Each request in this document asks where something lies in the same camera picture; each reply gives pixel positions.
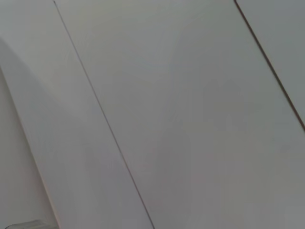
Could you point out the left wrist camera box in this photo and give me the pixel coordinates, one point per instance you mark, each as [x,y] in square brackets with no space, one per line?
[26,224]

